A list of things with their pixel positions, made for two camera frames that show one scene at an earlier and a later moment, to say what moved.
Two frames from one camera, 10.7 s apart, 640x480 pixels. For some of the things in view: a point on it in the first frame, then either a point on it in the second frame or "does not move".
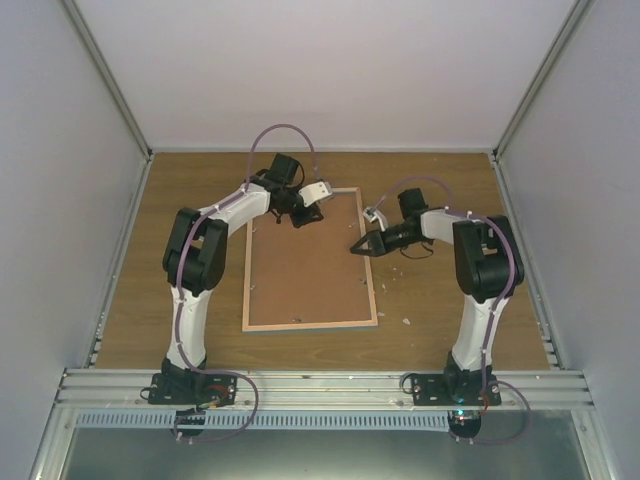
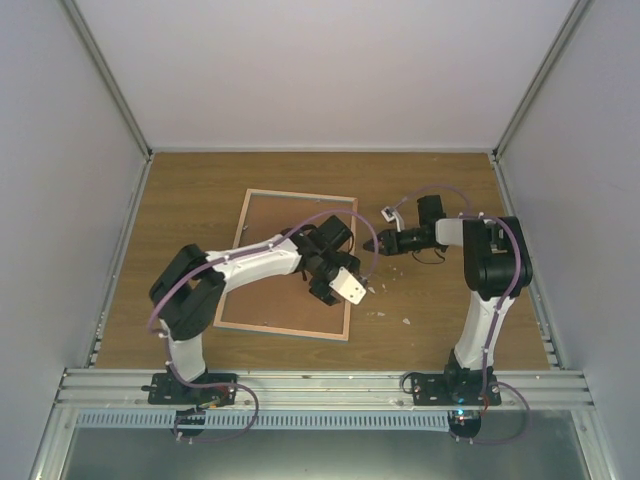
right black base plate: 432,390 does not move
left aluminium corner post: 110,75 does not move
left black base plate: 192,389 does not move
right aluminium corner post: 576,14 does not move
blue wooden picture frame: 269,327 to 248,191
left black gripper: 308,217 to 322,293
